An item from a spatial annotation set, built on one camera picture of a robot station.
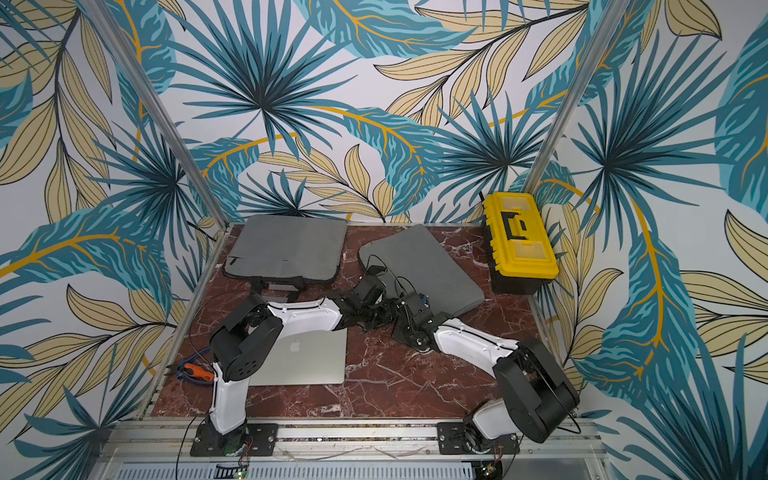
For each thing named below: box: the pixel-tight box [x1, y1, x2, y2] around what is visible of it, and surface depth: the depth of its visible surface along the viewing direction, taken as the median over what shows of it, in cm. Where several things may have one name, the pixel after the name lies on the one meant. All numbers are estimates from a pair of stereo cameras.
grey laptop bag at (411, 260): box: [359, 224, 485, 315], surface depth 108 cm
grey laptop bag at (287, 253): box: [224, 216, 348, 302], surface depth 108 cm
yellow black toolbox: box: [482, 192, 559, 295], surface depth 96 cm
